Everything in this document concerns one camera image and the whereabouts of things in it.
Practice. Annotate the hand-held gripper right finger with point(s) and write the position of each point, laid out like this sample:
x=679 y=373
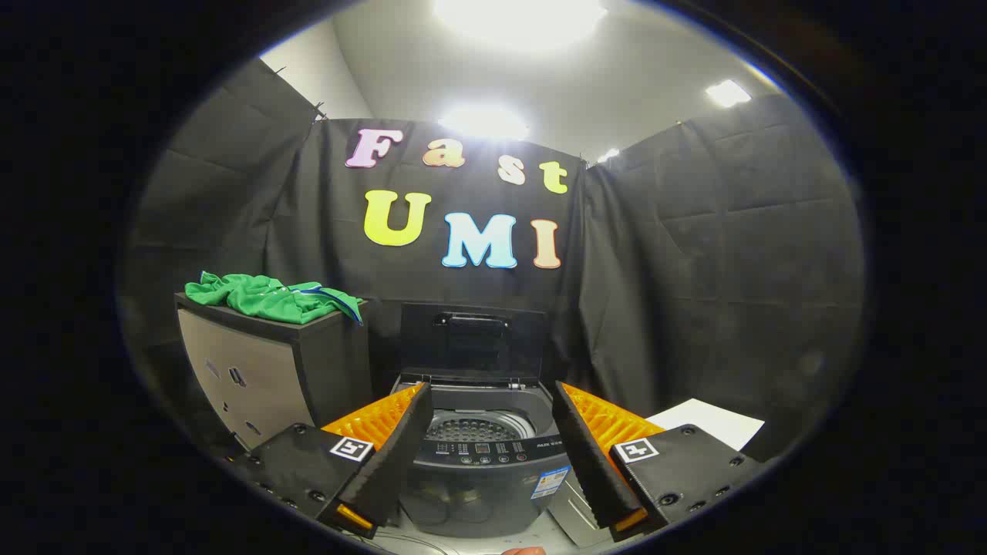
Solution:
x=590 y=462

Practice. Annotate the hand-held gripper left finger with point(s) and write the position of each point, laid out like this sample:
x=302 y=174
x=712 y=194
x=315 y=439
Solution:
x=401 y=455

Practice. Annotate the dark grey washing machine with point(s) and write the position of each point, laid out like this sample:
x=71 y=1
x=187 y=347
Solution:
x=478 y=493

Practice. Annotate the green polo shirt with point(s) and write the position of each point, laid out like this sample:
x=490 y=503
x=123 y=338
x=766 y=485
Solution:
x=266 y=297

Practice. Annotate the white floor sheet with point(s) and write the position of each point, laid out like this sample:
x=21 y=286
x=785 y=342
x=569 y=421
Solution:
x=713 y=420

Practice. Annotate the dark grey cabinet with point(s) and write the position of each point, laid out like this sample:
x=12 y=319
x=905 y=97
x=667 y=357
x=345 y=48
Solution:
x=254 y=370

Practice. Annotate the black backdrop cloth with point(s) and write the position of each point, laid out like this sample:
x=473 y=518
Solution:
x=678 y=270

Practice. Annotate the ceiling light panel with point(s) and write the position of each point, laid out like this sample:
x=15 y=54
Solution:
x=520 y=19
x=727 y=92

